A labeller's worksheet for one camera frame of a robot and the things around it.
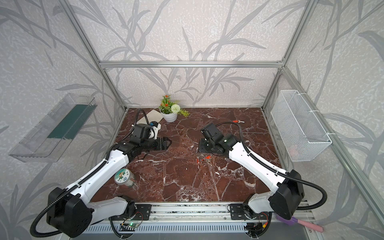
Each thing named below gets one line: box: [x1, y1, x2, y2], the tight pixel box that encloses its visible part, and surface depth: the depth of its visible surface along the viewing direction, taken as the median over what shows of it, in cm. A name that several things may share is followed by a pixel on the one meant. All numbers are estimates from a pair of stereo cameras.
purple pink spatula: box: [276, 215, 324, 233], surface depth 71 cm
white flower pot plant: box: [158, 95, 191, 123], surface depth 104 cm
